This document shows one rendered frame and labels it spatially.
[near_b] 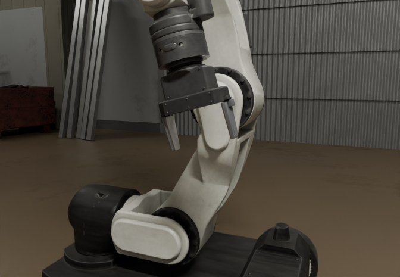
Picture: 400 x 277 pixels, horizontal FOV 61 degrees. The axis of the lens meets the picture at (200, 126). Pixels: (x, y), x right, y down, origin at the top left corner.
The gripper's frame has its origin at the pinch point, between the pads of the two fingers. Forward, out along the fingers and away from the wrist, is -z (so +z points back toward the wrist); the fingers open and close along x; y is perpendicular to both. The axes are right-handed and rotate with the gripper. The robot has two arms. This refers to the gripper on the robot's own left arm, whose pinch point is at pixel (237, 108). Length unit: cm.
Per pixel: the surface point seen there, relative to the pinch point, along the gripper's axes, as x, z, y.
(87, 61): -234, 62, 201
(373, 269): 31, -63, 27
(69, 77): -254, 48, 191
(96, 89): -220, 29, 190
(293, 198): -5, -58, 87
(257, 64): -59, 28, 254
